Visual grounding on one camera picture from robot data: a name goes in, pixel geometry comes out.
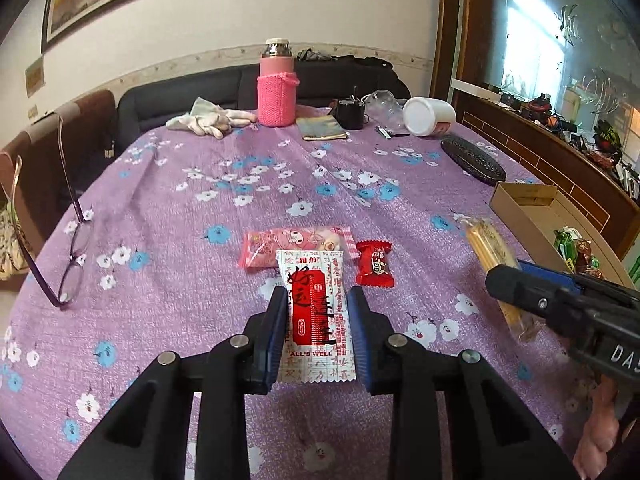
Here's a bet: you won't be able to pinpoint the olive folded pouch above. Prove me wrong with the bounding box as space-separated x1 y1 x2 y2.
296 115 349 141

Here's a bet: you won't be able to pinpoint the yellow biscuit packet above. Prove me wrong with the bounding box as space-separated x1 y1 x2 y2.
462 217 543 343

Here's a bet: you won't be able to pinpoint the black sofa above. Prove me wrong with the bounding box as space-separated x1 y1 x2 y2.
117 55 411 136

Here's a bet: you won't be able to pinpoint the purple floral tablecloth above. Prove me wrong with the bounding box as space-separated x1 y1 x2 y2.
0 105 601 480

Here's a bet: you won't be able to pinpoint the person's right hand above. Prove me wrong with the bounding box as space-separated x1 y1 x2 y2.
574 375 626 480

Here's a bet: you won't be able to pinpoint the cardboard box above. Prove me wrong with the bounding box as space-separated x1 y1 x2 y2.
489 181 636 291

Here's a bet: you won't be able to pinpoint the pink thermos with knitted sleeve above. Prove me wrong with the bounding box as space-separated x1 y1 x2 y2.
257 37 301 127

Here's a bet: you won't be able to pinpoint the etched glass panel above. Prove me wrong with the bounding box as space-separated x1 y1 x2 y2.
492 0 640 111

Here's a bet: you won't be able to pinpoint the small wall plaque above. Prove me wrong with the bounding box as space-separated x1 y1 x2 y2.
25 57 46 98

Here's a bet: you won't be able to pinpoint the black glasses case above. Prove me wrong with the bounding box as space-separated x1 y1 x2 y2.
440 134 507 182

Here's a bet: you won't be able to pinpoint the clear plastic cup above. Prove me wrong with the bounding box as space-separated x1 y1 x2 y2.
365 89 408 131

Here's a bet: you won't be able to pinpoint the flat white box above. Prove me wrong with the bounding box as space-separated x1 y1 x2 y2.
450 78 501 98

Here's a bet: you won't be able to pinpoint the black mug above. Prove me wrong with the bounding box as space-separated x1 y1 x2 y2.
334 87 368 131

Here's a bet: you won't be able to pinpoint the brown padded chair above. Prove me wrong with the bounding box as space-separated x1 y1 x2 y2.
0 130 63 261
25 89 118 211

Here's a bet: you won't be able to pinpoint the white plastic jar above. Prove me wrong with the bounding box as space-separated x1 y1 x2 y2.
402 96 457 137

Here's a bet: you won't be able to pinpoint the purple eyeglasses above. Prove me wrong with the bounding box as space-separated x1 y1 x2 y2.
10 115 93 308

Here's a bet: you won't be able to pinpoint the small red candy packet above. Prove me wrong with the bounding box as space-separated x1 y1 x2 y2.
355 240 395 288

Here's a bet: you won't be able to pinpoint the wooden partition cabinet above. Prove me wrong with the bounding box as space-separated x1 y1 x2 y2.
431 0 640 261

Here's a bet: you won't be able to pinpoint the white and red snack packet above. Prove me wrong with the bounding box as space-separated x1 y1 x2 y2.
275 249 357 383

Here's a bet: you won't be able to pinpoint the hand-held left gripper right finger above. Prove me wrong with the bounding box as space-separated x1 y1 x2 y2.
347 286 576 480

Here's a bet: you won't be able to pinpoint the clutter of small shelf things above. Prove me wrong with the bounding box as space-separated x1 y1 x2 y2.
500 87 640 191

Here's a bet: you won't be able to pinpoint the white crumpled cloth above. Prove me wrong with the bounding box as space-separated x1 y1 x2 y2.
166 97 258 139

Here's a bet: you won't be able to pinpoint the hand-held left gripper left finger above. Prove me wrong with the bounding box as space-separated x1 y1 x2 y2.
57 286 290 480

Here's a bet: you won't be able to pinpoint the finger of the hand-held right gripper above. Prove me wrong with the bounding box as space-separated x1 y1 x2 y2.
485 265 576 321
517 260 586 293

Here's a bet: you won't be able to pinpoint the pile of mixed snack packets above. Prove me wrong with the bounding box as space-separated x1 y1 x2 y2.
552 227 608 281

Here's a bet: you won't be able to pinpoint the black bag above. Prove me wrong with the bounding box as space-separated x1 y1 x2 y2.
350 56 396 70

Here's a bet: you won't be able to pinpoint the pink snack packet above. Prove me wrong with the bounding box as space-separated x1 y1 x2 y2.
237 226 355 272

